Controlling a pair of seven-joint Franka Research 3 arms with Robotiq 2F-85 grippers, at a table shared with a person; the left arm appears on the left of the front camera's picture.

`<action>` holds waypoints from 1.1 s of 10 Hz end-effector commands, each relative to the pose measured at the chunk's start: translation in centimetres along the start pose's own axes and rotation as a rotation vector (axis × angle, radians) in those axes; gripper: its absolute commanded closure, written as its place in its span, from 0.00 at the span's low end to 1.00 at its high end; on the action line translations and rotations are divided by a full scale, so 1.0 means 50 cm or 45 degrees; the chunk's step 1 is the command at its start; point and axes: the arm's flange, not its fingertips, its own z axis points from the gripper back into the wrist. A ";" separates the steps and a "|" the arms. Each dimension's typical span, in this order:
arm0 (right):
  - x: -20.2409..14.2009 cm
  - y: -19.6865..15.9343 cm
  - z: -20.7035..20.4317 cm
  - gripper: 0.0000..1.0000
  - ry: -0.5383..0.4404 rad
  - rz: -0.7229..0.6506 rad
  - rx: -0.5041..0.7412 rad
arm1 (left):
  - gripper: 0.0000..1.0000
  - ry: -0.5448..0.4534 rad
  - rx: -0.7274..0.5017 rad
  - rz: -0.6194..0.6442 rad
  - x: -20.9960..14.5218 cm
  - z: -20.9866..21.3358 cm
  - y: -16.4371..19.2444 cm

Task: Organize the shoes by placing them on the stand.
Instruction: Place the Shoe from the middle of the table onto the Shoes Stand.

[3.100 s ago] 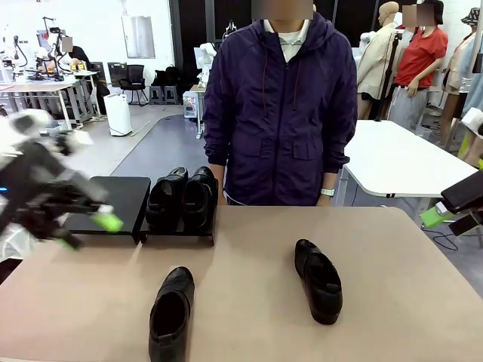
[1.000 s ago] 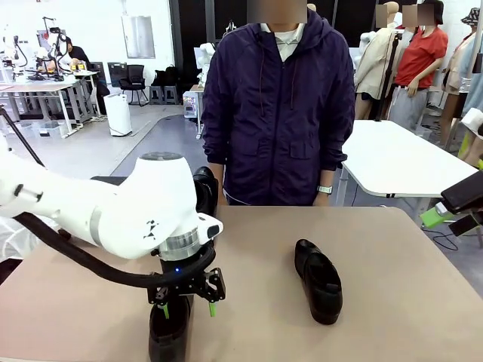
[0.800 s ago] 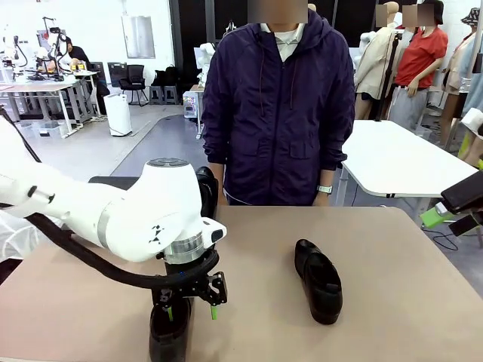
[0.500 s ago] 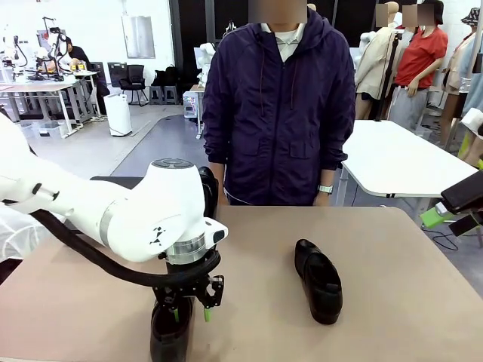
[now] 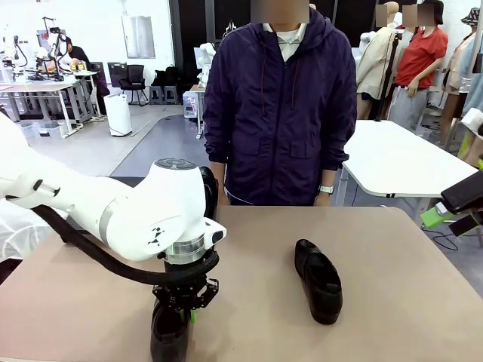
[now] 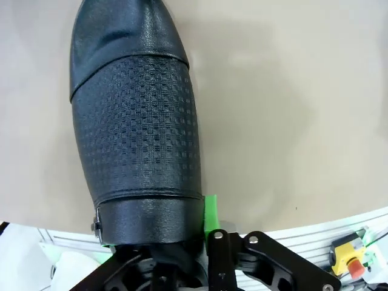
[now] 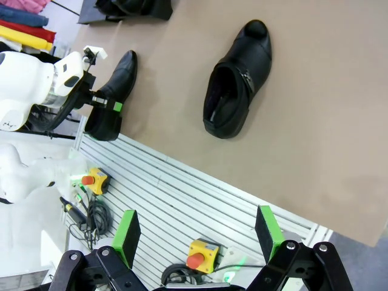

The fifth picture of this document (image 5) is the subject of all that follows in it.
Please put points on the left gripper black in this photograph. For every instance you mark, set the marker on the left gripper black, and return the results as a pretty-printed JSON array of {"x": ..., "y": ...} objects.
[{"x": 185, "y": 291}]

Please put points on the person's left forearm purple sleeve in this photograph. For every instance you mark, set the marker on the person's left forearm purple sleeve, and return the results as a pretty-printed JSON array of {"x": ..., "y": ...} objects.
[{"x": 337, "y": 151}]

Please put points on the black tripod pole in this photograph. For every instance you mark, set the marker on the black tripod pole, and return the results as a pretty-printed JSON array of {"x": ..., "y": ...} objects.
[{"x": 388, "y": 78}]

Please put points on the person's right hand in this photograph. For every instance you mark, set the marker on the person's right hand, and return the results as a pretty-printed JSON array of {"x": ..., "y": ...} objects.
[{"x": 223, "y": 192}]

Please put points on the black camera rig on desk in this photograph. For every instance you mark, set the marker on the black camera rig on desk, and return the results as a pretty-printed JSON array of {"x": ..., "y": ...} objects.
[{"x": 54, "y": 29}]

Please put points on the black metal shoe stand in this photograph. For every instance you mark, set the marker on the black metal shoe stand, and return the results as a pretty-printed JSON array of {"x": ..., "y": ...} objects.
[{"x": 128, "y": 181}]

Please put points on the white table with white legs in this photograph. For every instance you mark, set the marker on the white table with white legs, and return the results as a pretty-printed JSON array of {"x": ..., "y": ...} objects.
[{"x": 396, "y": 158}]

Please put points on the black backpack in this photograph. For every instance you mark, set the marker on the black backpack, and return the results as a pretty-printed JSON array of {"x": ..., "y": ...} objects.
[{"x": 166, "y": 77}]

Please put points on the person's left hand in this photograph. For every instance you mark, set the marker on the person's left hand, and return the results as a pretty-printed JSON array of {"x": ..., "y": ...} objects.
[{"x": 321, "y": 200}]

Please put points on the black leather loafer shoe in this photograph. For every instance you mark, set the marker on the black leather loafer shoe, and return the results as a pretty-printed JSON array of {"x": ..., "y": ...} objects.
[
  {"x": 211, "y": 188},
  {"x": 170, "y": 339},
  {"x": 320, "y": 286}
]

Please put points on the white desk grey legs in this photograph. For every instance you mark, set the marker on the white desk grey legs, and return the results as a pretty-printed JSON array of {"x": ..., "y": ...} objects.
[{"x": 34, "y": 87}]

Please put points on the person's right forearm purple sleeve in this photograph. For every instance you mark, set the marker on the person's right forearm purple sleeve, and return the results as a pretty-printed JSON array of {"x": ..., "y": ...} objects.
[{"x": 219, "y": 147}]

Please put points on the figure in red t-shirt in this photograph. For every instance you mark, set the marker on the figure in red t-shirt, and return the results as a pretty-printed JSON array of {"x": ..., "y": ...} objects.
[{"x": 419, "y": 56}]

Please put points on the person in purple jacket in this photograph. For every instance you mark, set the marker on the person in purple jacket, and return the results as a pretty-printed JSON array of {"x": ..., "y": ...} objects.
[{"x": 279, "y": 113}]

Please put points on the seated person in black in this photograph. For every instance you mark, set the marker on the seated person in black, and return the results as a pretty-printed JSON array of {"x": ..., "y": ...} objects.
[{"x": 79, "y": 54}]

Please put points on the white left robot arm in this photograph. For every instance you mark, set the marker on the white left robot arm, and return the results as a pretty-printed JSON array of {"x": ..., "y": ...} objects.
[{"x": 132, "y": 211}]

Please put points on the white translucent plastic cover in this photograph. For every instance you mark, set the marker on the white translucent plastic cover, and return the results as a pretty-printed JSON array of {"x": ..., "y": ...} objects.
[{"x": 22, "y": 234}]

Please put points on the clear storage bin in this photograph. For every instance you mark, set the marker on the clear storage bin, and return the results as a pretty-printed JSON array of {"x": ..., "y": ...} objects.
[{"x": 49, "y": 130}]

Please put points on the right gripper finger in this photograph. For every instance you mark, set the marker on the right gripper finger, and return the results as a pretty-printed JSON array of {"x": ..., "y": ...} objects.
[
  {"x": 464, "y": 226},
  {"x": 468, "y": 196}
]

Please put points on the grey stool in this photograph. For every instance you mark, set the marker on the grey stool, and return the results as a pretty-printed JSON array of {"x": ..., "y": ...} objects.
[
  {"x": 156, "y": 94},
  {"x": 170, "y": 94}
]

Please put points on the mannequin in beige jacket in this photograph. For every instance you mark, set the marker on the mannequin in beige jacket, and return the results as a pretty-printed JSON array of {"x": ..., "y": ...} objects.
[{"x": 377, "y": 64}]

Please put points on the grey wall panel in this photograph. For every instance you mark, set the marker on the grey wall panel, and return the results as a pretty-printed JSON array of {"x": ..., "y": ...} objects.
[{"x": 139, "y": 37}]

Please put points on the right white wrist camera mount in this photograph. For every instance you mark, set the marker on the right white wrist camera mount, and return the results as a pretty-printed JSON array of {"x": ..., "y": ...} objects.
[{"x": 473, "y": 118}]

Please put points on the black office chair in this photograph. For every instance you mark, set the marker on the black office chair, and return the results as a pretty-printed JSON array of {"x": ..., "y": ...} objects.
[{"x": 134, "y": 81}]

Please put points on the mannequin with bucket hat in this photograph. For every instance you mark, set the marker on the mannequin with bucket hat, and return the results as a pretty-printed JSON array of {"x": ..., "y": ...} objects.
[{"x": 458, "y": 68}]

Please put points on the silver wristwatch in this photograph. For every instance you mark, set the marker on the silver wristwatch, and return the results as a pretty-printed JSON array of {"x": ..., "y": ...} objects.
[{"x": 326, "y": 188}]

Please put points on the white air purifier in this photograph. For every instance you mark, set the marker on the white air purifier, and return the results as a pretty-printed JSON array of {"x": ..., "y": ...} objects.
[{"x": 117, "y": 113}]

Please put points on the clear water jug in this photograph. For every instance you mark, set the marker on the clear water jug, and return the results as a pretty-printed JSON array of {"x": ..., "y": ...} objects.
[{"x": 188, "y": 105}]

